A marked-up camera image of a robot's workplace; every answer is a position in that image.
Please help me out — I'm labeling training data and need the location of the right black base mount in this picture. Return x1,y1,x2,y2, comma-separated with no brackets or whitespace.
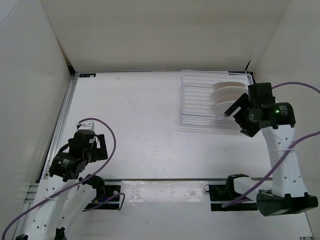
203,184,258,212

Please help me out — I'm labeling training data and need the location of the white wire dish rack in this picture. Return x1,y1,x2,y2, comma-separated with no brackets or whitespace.
180,70,254,126

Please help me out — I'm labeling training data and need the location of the left blue corner label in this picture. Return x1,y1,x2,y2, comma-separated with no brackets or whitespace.
78,73,96,78

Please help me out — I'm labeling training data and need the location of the orange patterned glass plate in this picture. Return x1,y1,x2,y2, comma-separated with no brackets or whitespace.
210,101,235,118

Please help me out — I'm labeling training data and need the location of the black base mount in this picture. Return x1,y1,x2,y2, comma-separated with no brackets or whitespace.
203,184,258,212
85,181,122,210

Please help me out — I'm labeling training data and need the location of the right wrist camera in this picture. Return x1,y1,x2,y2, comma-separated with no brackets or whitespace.
248,82,273,102

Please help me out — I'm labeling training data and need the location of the front white plate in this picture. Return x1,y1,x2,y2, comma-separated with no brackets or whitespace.
210,86,248,104

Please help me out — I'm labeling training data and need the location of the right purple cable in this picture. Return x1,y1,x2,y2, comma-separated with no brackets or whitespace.
221,81,320,209

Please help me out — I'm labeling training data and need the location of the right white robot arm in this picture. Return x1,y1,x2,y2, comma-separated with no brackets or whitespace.
221,93,319,217

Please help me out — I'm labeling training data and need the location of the white plate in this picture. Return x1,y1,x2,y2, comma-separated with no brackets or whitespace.
210,86,248,104
211,81,246,91

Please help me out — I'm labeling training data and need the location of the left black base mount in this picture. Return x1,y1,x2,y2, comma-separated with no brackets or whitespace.
85,181,122,210

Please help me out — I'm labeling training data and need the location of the rear white plate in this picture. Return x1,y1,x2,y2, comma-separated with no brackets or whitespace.
211,81,246,91

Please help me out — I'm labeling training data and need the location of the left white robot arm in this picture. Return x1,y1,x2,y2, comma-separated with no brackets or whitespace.
17,129,108,240

